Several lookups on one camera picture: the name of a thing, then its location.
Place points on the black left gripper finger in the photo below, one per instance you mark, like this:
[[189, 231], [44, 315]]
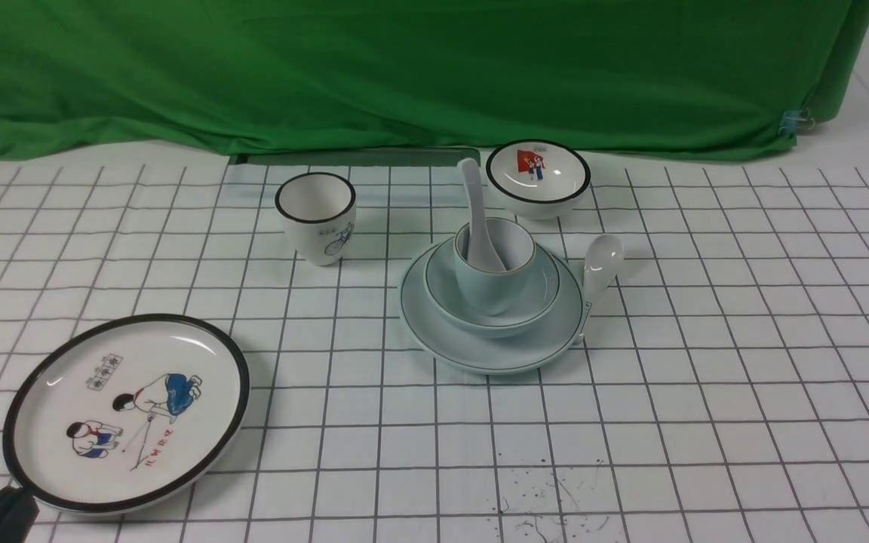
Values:
[[18, 511]]

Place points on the pale green bowl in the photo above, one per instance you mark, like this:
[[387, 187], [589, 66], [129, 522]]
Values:
[[528, 304]]

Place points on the pale blue cup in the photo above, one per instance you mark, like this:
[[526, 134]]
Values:
[[492, 292]]

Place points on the plain white spoon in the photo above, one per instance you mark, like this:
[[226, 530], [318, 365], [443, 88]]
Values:
[[481, 252]]

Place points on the white black-rimmed picture plate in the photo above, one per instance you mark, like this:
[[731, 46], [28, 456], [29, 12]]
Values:
[[126, 414]]

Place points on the white cup with bicycle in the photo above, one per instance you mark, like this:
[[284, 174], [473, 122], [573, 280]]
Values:
[[318, 215]]

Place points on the pale green plate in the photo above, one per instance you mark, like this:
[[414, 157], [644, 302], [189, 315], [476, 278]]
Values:
[[544, 341]]

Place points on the grey metal bar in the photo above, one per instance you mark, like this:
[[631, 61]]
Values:
[[371, 157]]

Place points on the white black-rimmed picture bowl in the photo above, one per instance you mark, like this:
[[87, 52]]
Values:
[[537, 179]]

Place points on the white spoon with label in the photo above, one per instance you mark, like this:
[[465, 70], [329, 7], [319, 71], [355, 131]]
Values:
[[602, 263]]

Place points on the green backdrop cloth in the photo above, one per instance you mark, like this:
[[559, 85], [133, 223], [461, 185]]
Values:
[[690, 80]]

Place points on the blue binder clip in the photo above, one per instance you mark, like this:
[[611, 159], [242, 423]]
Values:
[[796, 121]]

